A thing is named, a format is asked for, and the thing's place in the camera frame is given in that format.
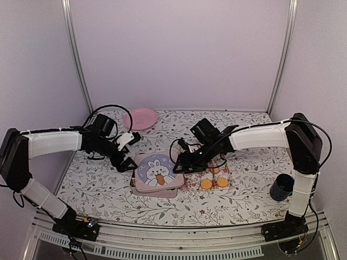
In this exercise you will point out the pink plate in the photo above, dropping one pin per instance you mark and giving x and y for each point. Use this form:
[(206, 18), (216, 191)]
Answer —
[(143, 118)]

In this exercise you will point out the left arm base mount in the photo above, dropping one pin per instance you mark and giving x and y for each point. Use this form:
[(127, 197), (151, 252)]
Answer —
[(77, 228)]

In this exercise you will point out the metal tongs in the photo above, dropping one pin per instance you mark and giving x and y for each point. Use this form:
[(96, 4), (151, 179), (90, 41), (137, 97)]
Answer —
[(214, 170)]

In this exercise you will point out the front aluminium rail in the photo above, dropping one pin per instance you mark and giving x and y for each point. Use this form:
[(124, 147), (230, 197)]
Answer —
[(117, 240)]

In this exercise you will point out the pink divided cookie tin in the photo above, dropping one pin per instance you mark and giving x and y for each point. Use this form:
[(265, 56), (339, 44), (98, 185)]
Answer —
[(171, 193)]

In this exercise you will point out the right aluminium frame post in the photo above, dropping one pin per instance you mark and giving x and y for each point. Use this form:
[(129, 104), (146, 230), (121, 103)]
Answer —
[(290, 24)]

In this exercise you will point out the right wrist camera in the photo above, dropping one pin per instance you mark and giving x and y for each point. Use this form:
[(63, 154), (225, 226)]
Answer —
[(185, 146)]

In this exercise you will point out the silver tin lid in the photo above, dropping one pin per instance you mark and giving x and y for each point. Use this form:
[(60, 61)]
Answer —
[(155, 172)]

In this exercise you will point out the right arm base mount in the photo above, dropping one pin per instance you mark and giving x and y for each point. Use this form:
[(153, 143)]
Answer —
[(284, 233)]

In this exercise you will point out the dark blue mug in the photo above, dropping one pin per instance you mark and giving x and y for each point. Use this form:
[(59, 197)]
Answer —
[(282, 187)]

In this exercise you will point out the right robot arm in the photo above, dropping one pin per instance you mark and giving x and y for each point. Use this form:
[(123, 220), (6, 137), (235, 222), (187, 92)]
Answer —
[(251, 174)]

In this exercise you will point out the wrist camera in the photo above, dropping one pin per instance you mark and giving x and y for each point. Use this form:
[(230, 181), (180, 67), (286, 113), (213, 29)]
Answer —
[(128, 138), (185, 146)]

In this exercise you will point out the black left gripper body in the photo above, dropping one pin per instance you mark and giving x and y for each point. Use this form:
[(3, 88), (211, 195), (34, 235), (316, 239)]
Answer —
[(115, 161)]

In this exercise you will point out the left aluminium frame post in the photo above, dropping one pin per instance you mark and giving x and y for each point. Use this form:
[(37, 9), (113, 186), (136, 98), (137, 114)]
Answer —
[(68, 18)]

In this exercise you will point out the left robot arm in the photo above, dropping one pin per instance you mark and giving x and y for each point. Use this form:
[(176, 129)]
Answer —
[(30, 158)]

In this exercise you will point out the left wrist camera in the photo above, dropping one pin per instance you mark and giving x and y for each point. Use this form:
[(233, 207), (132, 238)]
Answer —
[(128, 138)]

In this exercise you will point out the floral cookie tray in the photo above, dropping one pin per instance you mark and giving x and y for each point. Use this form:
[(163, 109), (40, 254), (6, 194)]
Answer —
[(201, 181)]

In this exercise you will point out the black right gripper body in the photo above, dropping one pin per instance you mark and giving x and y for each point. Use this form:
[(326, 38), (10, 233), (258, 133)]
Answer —
[(199, 162)]

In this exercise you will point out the aluminium frame post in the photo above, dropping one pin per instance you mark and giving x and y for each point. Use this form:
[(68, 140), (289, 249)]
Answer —
[(68, 18), (290, 24)]

